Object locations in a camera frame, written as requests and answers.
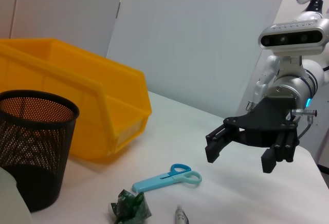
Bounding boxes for blue scissors with sheath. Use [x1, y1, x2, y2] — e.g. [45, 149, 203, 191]
[132, 164, 203, 193]

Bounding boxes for green plastic wrapper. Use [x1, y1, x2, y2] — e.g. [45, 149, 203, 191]
[111, 189, 152, 224]

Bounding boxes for pale green glass fruit plate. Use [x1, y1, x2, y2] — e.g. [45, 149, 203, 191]
[0, 166, 31, 224]

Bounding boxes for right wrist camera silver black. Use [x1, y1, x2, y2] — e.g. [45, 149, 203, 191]
[258, 18, 329, 55]

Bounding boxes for yellow plastic storage bin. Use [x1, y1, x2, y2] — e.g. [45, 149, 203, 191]
[0, 38, 152, 163]

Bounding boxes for grey retractable pen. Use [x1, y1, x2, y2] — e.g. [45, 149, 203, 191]
[175, 204, 190, 224]

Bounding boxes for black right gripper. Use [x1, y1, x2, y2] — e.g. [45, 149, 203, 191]
[205, 96, 300, 175]

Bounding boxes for black mesh pen holder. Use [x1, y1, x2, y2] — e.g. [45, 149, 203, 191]
[0, 89, 80, 212]

